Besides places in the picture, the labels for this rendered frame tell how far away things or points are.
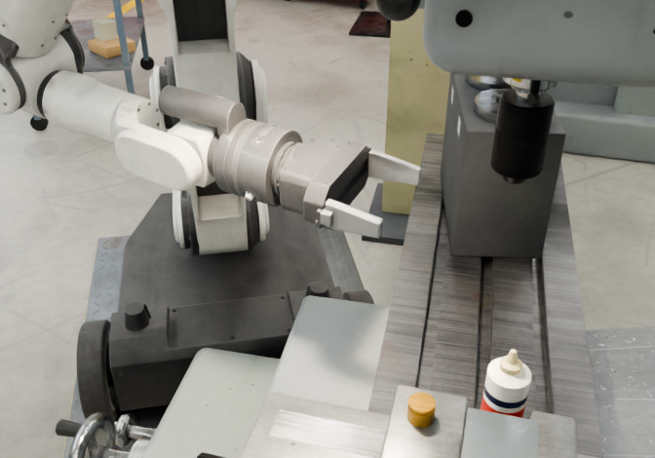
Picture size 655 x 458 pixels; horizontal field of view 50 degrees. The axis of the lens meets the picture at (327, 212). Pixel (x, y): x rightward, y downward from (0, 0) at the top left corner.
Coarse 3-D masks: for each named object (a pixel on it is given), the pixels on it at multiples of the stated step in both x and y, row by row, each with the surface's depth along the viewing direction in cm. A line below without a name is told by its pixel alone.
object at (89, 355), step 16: (80, 336) 132; (96, 336) 132; (80, 352) 130; (96, 352) 130; (80, 368) 128; (96, 368) 129; (80, 384) 128; (96, 384) 129; (80, 400) 129; (96, 400) 129; (112, 400) 141; (112, 416) 134
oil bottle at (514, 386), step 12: (504, 360) 64; (516, 360) 63; (492, 372) 65; (504, 372) 64; (516, 372) 64; (528, 372) 65; (492, 384) 64; (504, 384) 63; (516, 384) 63; (528, 384) 64; (492, 396) 65; (504, 396) 64; (516, 396) 64; (492, 408) 65; (504, 408) 65; (516, 408) 65
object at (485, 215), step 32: (448, 96) 104; (480, 96) 89; (448, 128) 102; (480, 128) 85; (448, 160) 101; (480, 160) 86; (544, 160) 85; (448, 192) 100; (480, 192) 88; (512, 192) 88; (544, 192) 88; (448, 224) 98; (480, 224) 91; (512, 224) 91; (544, 224) 90; (512, 256) 93
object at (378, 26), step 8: (360, 16) 495; (368, 16) 495; (376, 16) 495; (360, 24) 478; (368, 24) 478; (376, 24) 478; (384, 24) 478; (352, 32) 465; (360, 32) 464; (368, 32) 464; (376, 32) 464; (384, 32) 464
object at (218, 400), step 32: (224, 352) 107; (192, 384) 101; (224, 384) 101; (256, 384) 101; (192, 416) 96; (224, 416) 96; (256, 416) 96; (160, 448) 92; (192, 448) 92; (224, 448) 92
